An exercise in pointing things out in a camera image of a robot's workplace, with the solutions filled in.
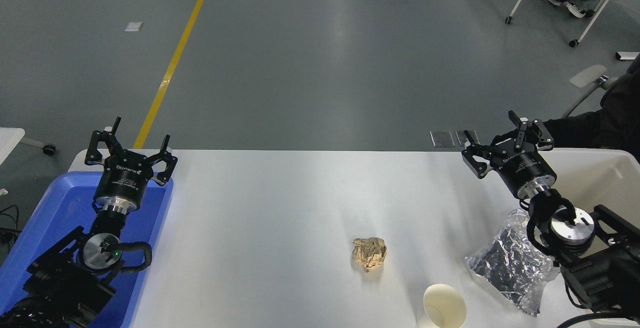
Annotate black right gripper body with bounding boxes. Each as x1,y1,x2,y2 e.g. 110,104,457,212
492,148,558,195

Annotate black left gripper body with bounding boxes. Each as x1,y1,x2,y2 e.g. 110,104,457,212
94,149,154,205

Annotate white paper cup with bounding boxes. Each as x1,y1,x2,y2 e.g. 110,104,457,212
416,283,468,328

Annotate metal floor plate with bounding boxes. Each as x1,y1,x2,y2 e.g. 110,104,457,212
430,130,456,148
455,129,481,147

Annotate blue plastic tray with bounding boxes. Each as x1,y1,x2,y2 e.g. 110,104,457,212
0,170,175,328

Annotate large pale plastic bin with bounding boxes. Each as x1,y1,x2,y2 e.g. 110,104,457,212
530,148,640,328

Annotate crumpled silver foil tray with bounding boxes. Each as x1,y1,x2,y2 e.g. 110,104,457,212
465,208,561,317

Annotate white rolling table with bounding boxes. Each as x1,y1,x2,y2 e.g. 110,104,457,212
0,127,57,166

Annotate crumpled tan paper ball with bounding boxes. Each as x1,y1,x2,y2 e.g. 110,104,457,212
351,237,388,273

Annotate black cables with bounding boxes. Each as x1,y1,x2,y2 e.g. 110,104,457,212
0,204,21,249

